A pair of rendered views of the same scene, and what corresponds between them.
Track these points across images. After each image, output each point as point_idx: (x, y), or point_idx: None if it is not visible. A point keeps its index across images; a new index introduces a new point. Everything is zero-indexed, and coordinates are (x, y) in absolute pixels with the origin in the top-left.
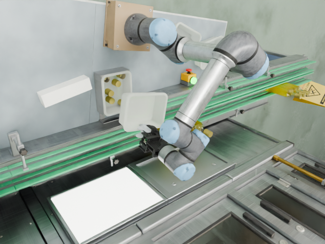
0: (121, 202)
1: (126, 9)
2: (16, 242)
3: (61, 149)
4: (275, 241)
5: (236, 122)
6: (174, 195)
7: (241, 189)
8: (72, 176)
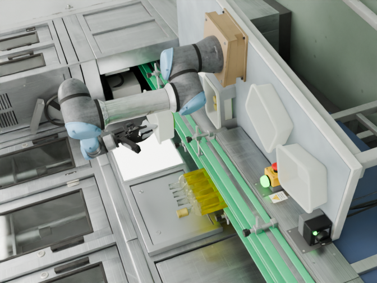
0: (134, 156)
1: (210, 27)
2: None
3: None
4: (46, 249)
5: None
6: (124, 188)
7: (116, 252)
8: None
